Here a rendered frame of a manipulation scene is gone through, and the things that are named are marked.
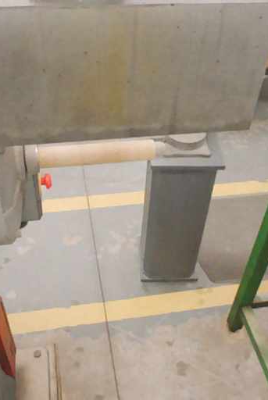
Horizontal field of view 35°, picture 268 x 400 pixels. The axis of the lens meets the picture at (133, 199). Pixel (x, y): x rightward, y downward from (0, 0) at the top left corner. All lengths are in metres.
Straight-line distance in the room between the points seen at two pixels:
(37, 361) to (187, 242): 0.79
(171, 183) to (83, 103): 1.20
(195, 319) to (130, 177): 1.00
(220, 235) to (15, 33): 1.99
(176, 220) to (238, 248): 0.59
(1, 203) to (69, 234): 1.69
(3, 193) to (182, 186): 1.14
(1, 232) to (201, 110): 0.31
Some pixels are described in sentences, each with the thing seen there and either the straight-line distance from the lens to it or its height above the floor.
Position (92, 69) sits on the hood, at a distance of 0.43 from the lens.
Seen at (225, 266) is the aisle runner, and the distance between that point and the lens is 2.18.
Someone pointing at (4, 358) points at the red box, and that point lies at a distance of 1.37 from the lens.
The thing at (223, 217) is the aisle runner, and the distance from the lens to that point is 2.41.
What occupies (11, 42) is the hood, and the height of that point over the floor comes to 1.50.
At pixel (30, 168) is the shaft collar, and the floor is 1.25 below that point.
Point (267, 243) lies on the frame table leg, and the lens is 1.51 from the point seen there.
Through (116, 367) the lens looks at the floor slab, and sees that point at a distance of 1.84.
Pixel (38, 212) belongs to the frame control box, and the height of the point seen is 0.95.
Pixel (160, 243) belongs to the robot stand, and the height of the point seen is 0.26.
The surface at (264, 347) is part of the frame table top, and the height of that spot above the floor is 0.22.
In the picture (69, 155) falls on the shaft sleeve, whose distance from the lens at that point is 0.66.
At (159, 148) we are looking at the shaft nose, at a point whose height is 1.26.
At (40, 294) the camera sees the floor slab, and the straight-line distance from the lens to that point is 2.04.
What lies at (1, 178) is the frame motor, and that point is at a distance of 0.57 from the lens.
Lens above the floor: 1.66
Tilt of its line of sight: 43 degrees down
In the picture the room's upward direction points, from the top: 4 degrees clockwise
